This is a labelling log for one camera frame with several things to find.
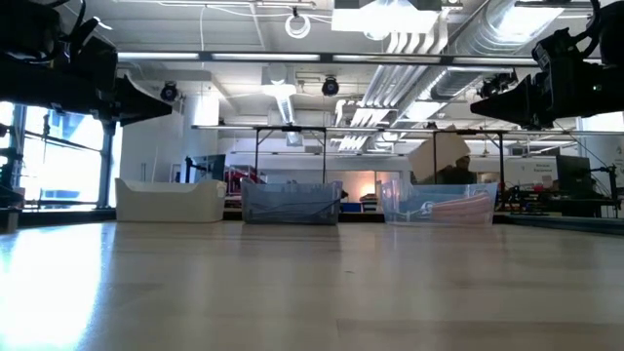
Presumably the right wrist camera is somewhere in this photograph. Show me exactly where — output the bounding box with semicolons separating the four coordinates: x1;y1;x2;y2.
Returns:
530;27;572;67

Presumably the person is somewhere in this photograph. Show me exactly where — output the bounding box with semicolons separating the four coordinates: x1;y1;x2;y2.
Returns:
438;154;479;185

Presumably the window frame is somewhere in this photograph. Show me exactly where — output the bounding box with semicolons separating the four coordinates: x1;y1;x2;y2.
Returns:
0;95;117;211

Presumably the black aluminium rail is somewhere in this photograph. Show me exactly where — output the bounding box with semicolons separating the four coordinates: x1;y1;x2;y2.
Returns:
223;210;386;225

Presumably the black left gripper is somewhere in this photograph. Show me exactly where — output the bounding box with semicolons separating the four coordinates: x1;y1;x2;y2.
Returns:
62;60;173;127

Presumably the long linear ceiling lamp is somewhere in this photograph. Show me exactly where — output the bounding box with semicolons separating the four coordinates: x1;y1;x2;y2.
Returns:
116;50;540;67

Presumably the black monitor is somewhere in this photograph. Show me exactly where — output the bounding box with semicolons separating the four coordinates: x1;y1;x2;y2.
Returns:
555;154;592;194
184;153;228;184

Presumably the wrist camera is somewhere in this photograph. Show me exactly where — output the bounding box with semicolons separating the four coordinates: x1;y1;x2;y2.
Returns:
530;27;572;67
72;32;119;64

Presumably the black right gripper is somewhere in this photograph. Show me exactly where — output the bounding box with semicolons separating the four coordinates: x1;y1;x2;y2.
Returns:
470;60;605;131

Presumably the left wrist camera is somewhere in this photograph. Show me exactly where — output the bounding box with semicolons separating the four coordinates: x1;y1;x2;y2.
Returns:
72;32;119;64

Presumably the black aluminium frame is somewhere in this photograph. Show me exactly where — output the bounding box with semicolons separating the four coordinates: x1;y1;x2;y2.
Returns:
496;212;624;236
0;208;117;234

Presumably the clear plastic bin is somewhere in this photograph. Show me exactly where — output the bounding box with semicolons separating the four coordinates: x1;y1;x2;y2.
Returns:
381;179;499;227

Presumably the white plastic bin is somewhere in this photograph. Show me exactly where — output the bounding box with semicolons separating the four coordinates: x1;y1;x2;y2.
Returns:
114;177;228;224

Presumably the square ceiling light panel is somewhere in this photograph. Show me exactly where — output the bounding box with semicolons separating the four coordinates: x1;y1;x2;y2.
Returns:
331;0;443;35

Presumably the large cardboard sheet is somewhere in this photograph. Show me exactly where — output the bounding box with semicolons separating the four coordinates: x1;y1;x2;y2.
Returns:
408;130;472;182

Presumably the grey translucent plastic bin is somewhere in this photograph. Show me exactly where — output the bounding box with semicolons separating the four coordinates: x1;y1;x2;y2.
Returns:
240;177;343;226

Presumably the silver ventilation duct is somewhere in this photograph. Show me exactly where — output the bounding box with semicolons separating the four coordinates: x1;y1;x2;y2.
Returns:
431;0;542;101

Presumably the red cart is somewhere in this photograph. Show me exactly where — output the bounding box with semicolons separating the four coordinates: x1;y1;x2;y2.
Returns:
226;165;259;196

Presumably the white cable coil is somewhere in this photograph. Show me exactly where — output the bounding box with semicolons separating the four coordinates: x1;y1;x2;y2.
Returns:
285;12;312;40

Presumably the white slatted ceiling fixture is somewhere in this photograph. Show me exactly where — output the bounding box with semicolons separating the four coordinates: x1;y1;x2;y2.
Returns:
335;28;449;128

